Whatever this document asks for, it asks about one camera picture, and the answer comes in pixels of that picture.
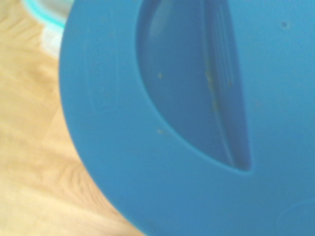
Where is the white pitcher with blue lid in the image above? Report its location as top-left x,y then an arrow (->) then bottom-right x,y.
58,0 -> 315,236

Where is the glass food container teal lid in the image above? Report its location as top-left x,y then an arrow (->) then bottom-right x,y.
23,0 -> 74,57

